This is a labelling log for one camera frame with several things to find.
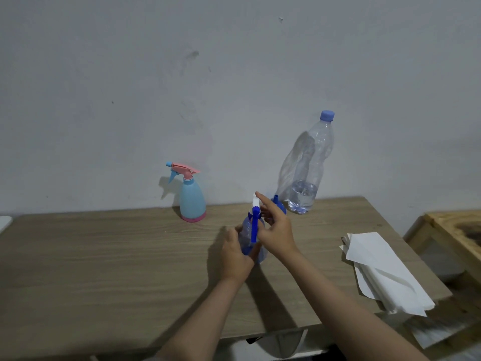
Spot white paper towels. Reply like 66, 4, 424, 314
340, 232, 436, 317

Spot person's right forearm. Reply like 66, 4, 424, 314
280, 248, 429, 361

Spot dark blue spray bottle body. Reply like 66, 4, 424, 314
239, 216, 268, 264

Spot light wooden stool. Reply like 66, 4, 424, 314
402, 210, 481, 286

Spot person's left hand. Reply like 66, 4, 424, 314
219, 225, 263, 286

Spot person's right hand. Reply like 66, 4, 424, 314
255, 191, 300, 262

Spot pink spray trigger head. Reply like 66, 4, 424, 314
165, 162, 201, 183

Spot person's left forearm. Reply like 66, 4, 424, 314
156, 274, 249, 361

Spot clear plastic water bottle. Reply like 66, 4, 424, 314
278, 119, 335, 215

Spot light blue spray bottle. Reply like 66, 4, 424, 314
179, 177, 207, 223

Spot white blue trigger sprayer head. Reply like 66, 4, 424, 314
247, 195, 266, 245

